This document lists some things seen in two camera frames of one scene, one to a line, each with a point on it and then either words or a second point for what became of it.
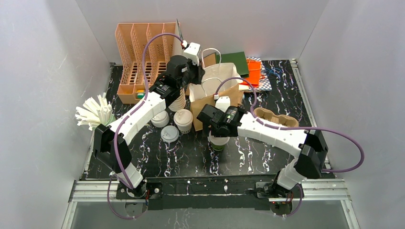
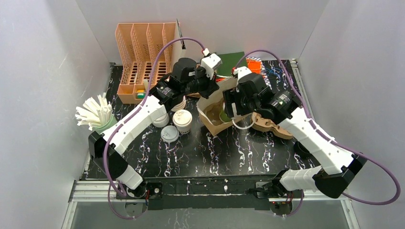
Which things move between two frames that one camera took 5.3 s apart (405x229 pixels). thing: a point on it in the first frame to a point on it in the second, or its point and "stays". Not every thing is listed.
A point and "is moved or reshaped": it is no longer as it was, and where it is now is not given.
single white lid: [183, 117] stays
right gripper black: [216, 130] to [232, 103]
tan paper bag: [221, 79] is moved or reshaped
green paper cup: [218, 143] is moved or reshaped
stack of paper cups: [180, 103] stays
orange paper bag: [254, 68] stays
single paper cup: [183, 118] stays
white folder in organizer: [177, 49] stays
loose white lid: [169, 133] stays
